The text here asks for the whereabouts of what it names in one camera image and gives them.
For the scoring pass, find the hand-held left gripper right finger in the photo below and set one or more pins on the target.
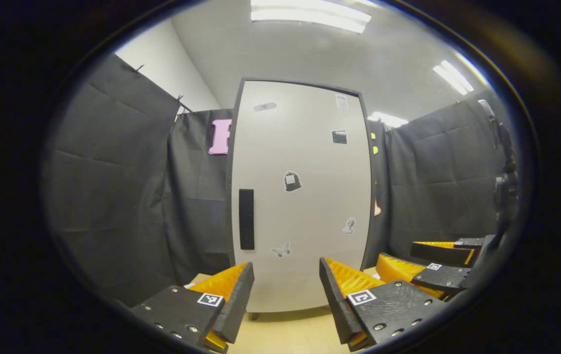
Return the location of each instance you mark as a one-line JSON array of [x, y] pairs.
[[334, 305]]

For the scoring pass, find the dark grey cabinet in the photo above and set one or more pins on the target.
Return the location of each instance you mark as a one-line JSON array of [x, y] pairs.
[[253, 316]]

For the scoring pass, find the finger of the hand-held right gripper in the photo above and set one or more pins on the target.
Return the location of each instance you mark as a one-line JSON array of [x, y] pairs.
[[437, 278], [440, 252]]

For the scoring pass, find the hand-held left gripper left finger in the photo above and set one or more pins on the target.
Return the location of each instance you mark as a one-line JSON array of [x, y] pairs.
[[238, 305]]

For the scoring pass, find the ceiling light panel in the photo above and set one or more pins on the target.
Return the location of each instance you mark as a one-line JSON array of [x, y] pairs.
[[387, 119], [453, 77], [310, 14]]

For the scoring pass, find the black backdrop cloth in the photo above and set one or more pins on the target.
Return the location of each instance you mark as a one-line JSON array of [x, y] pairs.
[[113, 196]]

